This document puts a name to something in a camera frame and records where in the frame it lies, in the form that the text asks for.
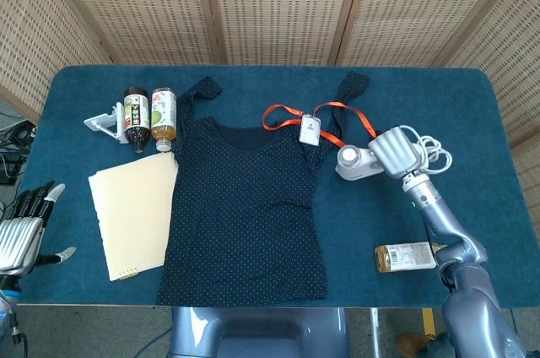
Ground woven folding screen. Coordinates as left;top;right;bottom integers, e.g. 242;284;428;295
0;0;540;149

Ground cream folder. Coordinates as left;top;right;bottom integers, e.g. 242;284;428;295
88;151;181;282

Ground dark tea bottle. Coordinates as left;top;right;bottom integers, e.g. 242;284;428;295
122;86;152;154

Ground white looped cable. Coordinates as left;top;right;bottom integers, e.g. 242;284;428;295
391;124;454;176

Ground amber bottle white label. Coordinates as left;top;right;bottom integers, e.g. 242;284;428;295
374;241;438;274

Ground black floor cables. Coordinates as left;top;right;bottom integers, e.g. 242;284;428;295
0;119;38;185

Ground white handheld garment steamer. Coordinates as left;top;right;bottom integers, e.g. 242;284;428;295
335;143;387;182

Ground blue-grey robot torso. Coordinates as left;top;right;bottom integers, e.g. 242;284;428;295
168;306;351;358

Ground metal table leg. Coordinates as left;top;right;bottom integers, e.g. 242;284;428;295
370;307;379;358

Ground navy polka dot shirt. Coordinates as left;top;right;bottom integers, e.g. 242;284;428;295
155;72;371;307

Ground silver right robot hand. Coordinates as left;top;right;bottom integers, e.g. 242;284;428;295
367;127;423;180

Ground amber tea bottle green label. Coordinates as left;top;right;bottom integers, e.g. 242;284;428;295
150;87;178;153

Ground orange lanyard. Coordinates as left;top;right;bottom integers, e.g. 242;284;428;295
262;100;377;149

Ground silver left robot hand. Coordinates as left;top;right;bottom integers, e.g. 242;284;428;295
0;180;78;277

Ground white plastic bracket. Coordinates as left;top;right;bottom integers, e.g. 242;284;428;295
83;103;127;144

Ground clear ID badge holder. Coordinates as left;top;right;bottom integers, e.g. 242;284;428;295
299;115;322;145

